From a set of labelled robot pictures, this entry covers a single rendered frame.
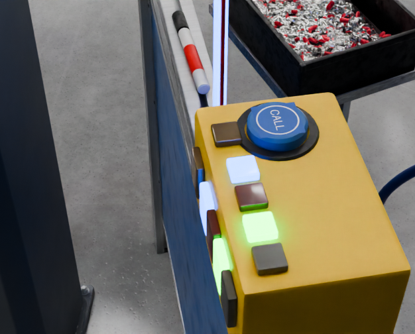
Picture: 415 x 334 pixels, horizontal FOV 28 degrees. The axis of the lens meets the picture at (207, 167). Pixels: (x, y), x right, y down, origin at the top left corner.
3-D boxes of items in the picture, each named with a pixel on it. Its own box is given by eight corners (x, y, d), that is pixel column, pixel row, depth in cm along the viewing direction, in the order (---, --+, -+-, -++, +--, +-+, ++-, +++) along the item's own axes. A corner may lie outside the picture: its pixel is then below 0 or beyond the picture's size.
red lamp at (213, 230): (221, 264, 53) (221, 234, 51) (211, 266, 53) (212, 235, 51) (215, 238, 54) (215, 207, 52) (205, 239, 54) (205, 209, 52)
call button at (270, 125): (313, 154, 54) (315, 134, 53) (253, 162, 54) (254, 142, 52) (297, 113, 57) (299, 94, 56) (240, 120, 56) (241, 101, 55)
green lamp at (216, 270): (229, 295, 51) (229, 265, 49) (219, 296, 51) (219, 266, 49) (221, 267, 53) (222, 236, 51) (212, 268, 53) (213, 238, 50)
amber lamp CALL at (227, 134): (242, 145, 54) (242, 138, 54) (215, 148, 54) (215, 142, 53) (237, 126, 55) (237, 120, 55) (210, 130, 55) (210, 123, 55)
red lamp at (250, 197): (268, 209, 50) (269, 202, 50) (239, 213, 50) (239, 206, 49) (262, 187, 51) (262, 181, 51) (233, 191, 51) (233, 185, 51)
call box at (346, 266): (386, 366, 54) (415, 267, 47) (236, 391, 53) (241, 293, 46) (319, 189, 65) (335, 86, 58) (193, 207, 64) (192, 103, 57)
